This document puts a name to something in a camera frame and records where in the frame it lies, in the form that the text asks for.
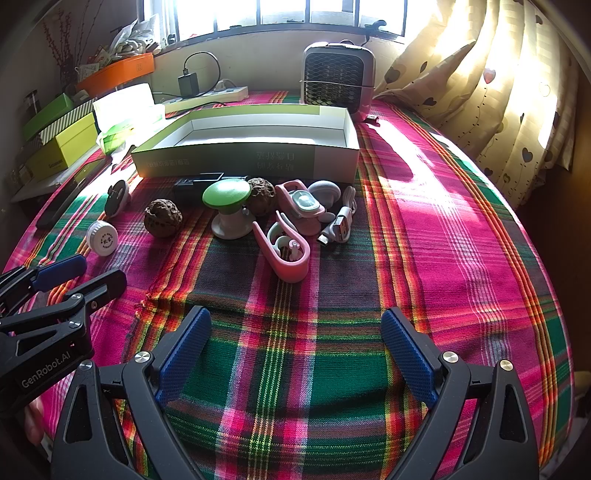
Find white usb cable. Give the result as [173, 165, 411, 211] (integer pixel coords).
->
[316, 185, 358, 247]

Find plaid blanket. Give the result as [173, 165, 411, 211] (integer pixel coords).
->
[0, 90, 578, 480]

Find small black device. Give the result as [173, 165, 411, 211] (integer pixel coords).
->
[172, 172, 225, 200]

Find green white mushroom-shaped knob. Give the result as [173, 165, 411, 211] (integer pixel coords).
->
[202, 179, 254, 241]

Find orange tray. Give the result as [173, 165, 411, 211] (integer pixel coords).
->
[76, 52, 155, 97]

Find white plastic bags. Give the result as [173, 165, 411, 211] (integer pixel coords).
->
[95, 14, 162, 58]

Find person's left hand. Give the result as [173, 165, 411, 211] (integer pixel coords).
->
[22, 399, 49, 446]

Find black round perforated disc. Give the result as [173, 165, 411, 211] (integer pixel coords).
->
[104, 180, 132, 217]

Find dark green box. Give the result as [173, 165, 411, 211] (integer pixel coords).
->
[22, 93, 75, 141]

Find black charger adapter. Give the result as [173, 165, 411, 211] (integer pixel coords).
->
[179, 69, 200, 99]

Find white power strip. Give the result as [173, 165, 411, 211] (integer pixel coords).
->
[164, 85, 250, 114]

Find green white cardboard box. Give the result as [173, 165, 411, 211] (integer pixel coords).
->
[130, 103, 360, 182]

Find brown walnut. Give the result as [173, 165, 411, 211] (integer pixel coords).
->
[144, 198, 183, 238]
[247, 178, 278, 217]

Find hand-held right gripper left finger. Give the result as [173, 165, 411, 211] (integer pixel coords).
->
[51, 305, 213, 480]

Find dried flower branches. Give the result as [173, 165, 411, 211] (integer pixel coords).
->
[41, 9, 88, 88]

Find barred window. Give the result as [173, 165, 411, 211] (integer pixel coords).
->
[143, 0, 409, 44]

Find black charger cable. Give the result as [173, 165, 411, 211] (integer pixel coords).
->
[182, 52, 222, 93]

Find small grey desk fan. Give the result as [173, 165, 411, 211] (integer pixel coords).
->
[302, 41, 376, 121]

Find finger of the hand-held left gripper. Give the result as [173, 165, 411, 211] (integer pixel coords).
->
[0, 255, 88, 317]
[0, 269, 128, 343]

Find heart print curtain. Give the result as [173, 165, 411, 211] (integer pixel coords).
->
[374, 0, 578, 208]

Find white round ribbed cap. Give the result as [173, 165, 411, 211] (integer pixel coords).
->
[87, 220, 119, 254]

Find small white round knob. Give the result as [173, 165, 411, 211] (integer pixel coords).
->
[307, 181, 341, 210]

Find yellow-green box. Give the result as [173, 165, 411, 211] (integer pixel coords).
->
[25, 113, 100, 178]

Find green white tissue pack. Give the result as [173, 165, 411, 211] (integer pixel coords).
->
[92, 83, 167, 155]

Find striped box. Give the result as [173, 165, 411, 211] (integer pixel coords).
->
[39, 99, 98, 144]

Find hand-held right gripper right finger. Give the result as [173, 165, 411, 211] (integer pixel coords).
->
[381, 307, 541, 480]

